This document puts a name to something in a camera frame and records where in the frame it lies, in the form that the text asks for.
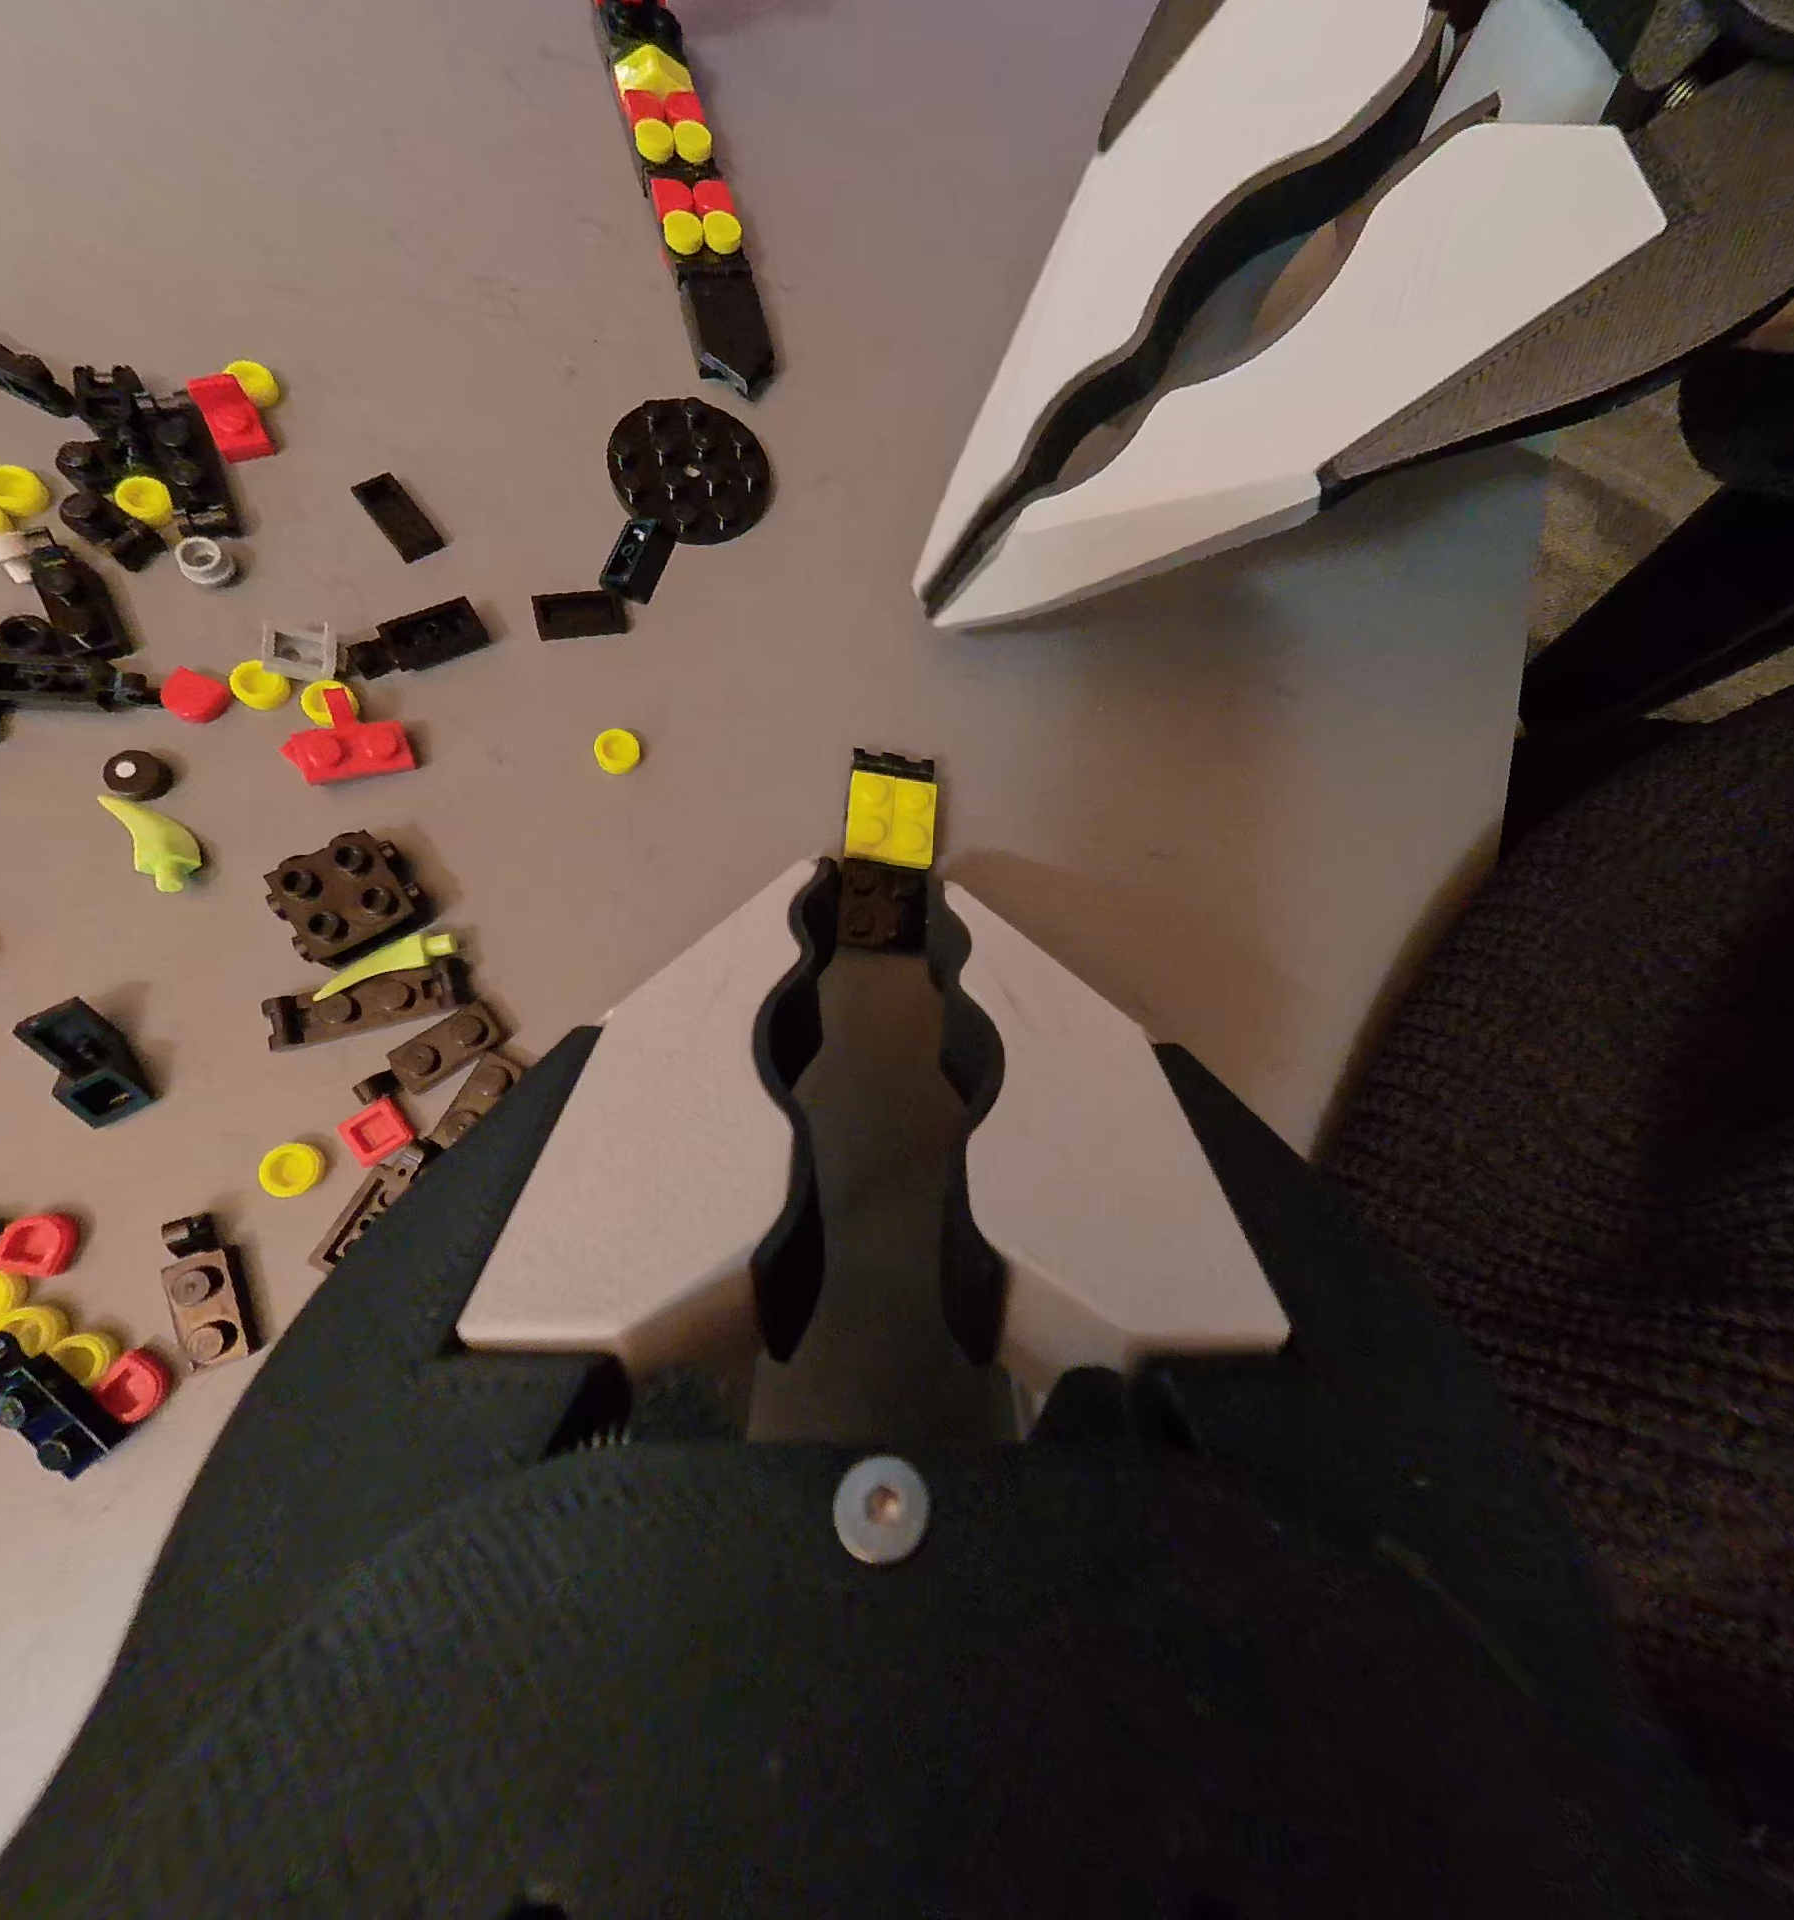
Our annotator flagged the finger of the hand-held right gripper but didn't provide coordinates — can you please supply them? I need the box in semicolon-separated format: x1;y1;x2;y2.
913;0;1452;615
927;92;1673;636

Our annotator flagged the black red yellow lego assembly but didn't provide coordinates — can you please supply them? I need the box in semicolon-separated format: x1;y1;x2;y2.
588;0;780;402

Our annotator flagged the dark lego plate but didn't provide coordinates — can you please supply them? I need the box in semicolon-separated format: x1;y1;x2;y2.
835;745;943;958

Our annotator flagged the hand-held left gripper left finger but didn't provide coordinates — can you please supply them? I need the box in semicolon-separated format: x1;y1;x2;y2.
457;854;846;1417

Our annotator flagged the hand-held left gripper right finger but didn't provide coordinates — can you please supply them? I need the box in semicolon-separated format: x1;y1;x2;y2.
925;879;1293;1430

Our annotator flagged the black round lego plate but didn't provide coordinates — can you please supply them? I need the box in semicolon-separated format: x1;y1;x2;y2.
606;396;774;546

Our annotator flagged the pile of lego pieces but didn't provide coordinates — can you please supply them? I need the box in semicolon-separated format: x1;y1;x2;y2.
0;306;679;1488

